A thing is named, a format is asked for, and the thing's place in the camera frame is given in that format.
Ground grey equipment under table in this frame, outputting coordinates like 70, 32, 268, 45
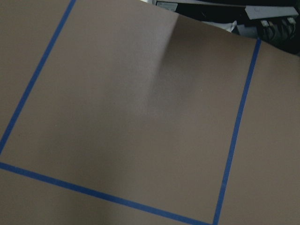
149, 0, 300, 55

